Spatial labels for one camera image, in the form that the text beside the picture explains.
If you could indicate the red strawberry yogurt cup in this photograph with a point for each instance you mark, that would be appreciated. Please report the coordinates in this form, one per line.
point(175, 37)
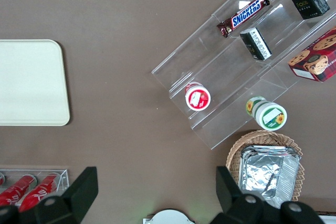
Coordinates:
point(198, 98)

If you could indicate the small black box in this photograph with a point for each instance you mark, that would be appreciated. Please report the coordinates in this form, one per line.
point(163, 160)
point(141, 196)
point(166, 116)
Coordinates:
point(256, 43)

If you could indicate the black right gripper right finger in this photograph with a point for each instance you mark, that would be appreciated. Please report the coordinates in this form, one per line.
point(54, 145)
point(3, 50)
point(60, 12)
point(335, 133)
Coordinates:
point(236, 208)

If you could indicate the black Face box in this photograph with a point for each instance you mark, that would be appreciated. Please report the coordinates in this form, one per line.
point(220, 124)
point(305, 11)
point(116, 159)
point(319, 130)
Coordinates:
point(309, 1)

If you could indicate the red cola can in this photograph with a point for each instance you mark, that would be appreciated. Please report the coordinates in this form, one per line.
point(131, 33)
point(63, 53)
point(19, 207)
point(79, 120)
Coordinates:
point(15, 190)
point(39, 191)

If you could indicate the woven wicker basket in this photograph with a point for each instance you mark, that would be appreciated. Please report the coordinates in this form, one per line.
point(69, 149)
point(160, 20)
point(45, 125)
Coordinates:
point(241, 145)

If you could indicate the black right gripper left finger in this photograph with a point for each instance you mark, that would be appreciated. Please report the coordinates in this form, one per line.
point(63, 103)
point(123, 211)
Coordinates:
point(71, 197)

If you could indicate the Snickers chocolate bar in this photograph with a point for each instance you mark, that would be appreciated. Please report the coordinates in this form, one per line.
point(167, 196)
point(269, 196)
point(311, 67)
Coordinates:
point(245, 14)

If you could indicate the aluminium foil container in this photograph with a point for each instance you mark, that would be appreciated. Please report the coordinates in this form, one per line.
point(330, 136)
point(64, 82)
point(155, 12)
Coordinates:
point(265, 174)

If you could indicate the red chocolate chip cookie box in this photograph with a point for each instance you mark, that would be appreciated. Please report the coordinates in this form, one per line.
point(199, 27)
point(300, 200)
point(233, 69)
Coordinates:
point(316, 58)

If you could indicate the cream plastic tray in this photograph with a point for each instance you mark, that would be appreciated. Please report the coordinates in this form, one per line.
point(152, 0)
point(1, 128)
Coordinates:
point(29, 82)

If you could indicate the clear acrylic stepped shelf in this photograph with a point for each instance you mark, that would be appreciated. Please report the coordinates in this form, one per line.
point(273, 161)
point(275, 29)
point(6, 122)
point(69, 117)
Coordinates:
point(228, 77)

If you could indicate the green sunflower cup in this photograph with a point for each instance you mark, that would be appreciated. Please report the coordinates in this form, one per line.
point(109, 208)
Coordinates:
point(269, 115)

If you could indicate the clear acrylic can holder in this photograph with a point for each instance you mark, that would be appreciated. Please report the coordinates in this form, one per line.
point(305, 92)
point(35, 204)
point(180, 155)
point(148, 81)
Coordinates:
point(63, 179)

